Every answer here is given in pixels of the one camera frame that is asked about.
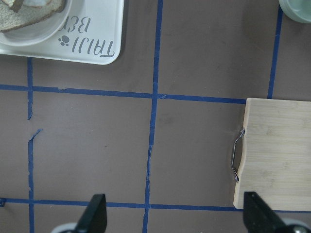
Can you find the white round plate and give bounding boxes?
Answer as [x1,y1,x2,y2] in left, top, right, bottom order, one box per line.
[0,0,72,47]

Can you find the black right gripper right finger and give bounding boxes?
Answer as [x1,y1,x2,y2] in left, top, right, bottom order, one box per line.
[243,192,293,233]

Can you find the bread slice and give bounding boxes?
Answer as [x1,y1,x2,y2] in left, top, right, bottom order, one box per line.
[0,0,66,33]

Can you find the wooden cutting board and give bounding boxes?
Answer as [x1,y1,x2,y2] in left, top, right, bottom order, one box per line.
[233,98,311,211]

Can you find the green bowl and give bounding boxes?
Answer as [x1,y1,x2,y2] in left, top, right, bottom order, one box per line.
[279,0,311,24]

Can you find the cream bear tray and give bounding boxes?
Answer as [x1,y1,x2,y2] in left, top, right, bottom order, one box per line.
[0,0,124,65]

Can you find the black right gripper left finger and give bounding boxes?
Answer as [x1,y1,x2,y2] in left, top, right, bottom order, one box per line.
[74,194,107,233]

